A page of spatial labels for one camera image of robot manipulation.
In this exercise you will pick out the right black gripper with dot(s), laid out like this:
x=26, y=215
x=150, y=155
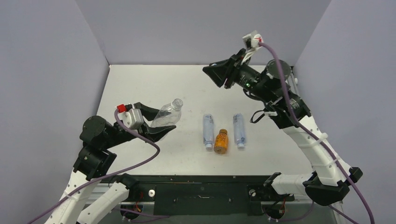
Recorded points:
x=230, y=71

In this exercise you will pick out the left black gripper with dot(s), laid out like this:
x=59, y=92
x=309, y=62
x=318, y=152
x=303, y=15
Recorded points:
x=153, y=133

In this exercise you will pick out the clear plastic bottle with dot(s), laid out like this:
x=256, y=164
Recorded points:
x=169, y=114

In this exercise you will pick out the labelled clear water bottle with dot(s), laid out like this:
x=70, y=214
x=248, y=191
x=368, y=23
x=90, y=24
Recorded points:
x=208, y=131

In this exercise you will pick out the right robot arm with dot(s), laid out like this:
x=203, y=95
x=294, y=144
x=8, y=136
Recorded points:
x=269, y=91

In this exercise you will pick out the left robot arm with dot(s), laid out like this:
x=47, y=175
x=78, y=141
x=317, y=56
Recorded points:
x=95, y=159

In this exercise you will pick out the small clear water bottle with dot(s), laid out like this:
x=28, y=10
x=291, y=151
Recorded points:
x=239, y=131

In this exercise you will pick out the orange juice bottle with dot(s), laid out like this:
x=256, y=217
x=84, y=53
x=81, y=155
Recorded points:
x=221, y=142

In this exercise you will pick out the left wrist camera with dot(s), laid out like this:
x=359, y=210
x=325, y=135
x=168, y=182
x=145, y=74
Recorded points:
x=130, y=117

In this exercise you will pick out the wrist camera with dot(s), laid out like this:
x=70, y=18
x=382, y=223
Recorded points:
x=130, y=117
x=252, y=45

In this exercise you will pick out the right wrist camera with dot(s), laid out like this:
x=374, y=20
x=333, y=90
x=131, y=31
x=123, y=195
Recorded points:
x=252, y=45

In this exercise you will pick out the aluminium frame rail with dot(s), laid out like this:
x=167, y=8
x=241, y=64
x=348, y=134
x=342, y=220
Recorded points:
x=328, y=182

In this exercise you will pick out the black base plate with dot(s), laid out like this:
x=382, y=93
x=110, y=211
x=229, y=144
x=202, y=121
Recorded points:
x=174, y=195

